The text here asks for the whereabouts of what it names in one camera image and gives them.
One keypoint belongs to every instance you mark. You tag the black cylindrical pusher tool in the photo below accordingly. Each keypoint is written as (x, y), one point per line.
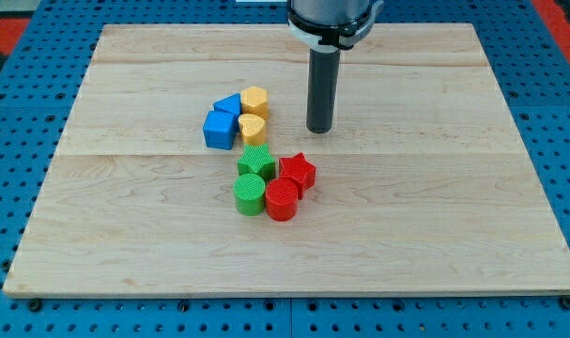
(322, 85)

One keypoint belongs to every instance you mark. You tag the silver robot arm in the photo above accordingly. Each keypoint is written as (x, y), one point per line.
(329, 12)

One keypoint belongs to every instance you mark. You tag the red star block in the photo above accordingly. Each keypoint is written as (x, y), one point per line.
(300, 171)

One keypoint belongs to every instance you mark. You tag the red cylinder block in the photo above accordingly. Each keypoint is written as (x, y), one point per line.
(281, 199)

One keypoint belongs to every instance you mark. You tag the green star block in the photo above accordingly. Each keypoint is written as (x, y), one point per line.
(257, 160)

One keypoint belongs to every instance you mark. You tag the green cylinder block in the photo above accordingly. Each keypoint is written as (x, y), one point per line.
(249, 193)

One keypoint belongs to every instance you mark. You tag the yellow heart block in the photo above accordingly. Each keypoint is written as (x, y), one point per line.
(252, 129)

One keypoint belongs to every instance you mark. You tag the blue cube block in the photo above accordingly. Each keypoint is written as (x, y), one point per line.
(220, 129)

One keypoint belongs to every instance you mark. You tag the yellow hexagon block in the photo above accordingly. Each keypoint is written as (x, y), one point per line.
(255, 100)

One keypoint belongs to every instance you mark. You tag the blue triangle block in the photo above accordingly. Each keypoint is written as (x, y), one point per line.
(230, 104)

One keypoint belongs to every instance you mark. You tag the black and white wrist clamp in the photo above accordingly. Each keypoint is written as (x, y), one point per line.
(331, 38)

